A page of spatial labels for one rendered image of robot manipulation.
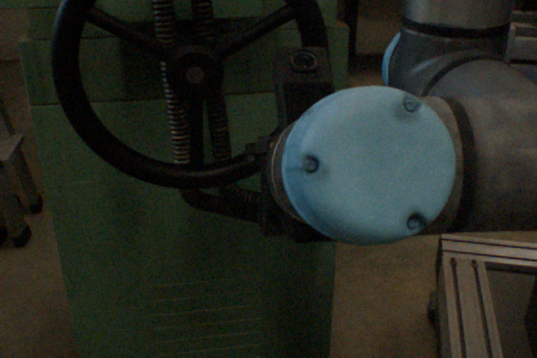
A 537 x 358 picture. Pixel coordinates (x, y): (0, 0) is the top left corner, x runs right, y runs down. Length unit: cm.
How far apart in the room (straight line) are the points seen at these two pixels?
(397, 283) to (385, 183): 138
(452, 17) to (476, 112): 11
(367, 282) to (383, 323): 16
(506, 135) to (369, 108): 8
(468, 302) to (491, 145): 96
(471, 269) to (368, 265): 42
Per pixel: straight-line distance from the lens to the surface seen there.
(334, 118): 27
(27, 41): 84
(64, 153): 88
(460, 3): 41
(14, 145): 187
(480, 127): 31
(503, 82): 37
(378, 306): 156
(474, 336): 119
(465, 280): 132
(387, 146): 27
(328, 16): 83
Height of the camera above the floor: 101
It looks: 27 degrees down
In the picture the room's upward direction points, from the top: straight up
